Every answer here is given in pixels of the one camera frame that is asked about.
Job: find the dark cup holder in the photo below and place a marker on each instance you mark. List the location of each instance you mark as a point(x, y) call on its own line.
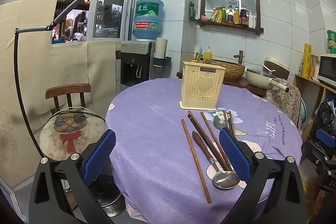
point(162, 61)

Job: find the white paper cup stack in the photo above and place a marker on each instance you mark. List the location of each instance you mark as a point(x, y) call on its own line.
point(161, 47)

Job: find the beige fabric panel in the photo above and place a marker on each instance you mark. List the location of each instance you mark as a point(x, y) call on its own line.
point(78, 64)

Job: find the bronze faucet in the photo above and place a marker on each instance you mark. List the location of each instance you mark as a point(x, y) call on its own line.
point(239, 57)

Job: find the pink bowl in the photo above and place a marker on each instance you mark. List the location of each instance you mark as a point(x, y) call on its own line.
point(204, 18)

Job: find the yellow seasoning packet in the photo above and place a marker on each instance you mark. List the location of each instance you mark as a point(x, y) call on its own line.
point(215, 15)

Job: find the cream rice cooker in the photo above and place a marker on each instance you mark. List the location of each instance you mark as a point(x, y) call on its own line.
point(278, 65)

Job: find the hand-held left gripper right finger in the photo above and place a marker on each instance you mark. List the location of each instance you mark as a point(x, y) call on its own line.
point(235, 155)

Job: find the white plastic bottle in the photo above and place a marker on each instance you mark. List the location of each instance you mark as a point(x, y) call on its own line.
point(251, 19)

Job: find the cat print seat cushion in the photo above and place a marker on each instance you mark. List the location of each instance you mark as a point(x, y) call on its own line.
point(71, 132)

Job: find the cream plastic utensil holder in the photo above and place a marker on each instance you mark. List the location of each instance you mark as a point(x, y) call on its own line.
point(194, 92)

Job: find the brown wooden chopstick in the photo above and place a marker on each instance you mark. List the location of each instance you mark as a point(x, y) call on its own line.
point(195, 161)
point(197, 123)
point(211, 132)
point(195, 126)

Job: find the brown wooden chair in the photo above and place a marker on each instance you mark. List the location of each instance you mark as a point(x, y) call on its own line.
point(68, 88)

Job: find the dark sauce bottle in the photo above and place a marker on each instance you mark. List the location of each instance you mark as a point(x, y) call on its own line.
point(244, 16)

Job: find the woven basin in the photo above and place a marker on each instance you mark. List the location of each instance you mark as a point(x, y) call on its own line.
point(231, 70)

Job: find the yellow soap dispenser bottle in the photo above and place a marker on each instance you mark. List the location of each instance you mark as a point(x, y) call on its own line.
point(208, 55)

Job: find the white microwave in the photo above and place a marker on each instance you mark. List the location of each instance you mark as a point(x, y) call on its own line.
point(328, 69)

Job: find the green instant noodle cups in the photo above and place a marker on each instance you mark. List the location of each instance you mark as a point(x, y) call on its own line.
point(332, 41)

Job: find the floral cloth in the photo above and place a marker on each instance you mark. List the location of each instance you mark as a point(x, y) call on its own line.
point(284, 98)

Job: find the black chopstick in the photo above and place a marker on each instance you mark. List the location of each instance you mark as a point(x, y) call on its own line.
point(231, 119)
point(226, 120)

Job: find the black plastic bag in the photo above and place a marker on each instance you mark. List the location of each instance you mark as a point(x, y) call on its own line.
point(325, 113)

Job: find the grey water dispenser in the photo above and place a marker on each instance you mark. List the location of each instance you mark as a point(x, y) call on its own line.
point(134, 53)

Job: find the green hanging packet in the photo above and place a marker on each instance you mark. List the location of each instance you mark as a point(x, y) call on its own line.
point(192, 12)

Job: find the blue label bottle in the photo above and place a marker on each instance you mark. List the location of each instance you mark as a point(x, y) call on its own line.
point(230, 14)

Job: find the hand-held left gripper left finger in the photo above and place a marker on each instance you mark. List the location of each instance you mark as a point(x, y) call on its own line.
point(99, 155)

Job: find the amber sauce bottle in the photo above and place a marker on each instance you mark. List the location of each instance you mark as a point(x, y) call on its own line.
point(236, 16)

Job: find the silver metal spoon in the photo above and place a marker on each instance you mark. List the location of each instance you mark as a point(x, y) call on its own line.
point(219, 122)

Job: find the purple floral tablecloth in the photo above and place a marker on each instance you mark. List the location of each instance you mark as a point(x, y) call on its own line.
point(157, 134)

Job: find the wooden cabinet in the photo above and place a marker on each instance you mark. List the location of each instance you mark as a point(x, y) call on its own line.
point(304, 80)

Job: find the wooden wall shelf with mirror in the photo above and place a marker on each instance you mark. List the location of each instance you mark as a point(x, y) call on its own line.
point(228, 25)

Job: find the white window frame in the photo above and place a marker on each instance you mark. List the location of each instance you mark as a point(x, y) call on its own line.
point(131, 3)

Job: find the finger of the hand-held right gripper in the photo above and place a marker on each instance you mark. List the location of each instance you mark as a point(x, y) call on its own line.
point(326, 138)

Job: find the yellow roll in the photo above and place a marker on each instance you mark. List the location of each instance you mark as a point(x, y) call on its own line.
point(306, 61)

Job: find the yellow oil bottle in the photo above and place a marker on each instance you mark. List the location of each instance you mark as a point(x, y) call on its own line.
point(223, 14)

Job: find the blue water bottle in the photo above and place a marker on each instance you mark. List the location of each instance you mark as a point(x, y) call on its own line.
point(148, 16)

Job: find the black phone stand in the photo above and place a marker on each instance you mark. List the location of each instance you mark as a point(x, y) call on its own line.
point(18, 87)

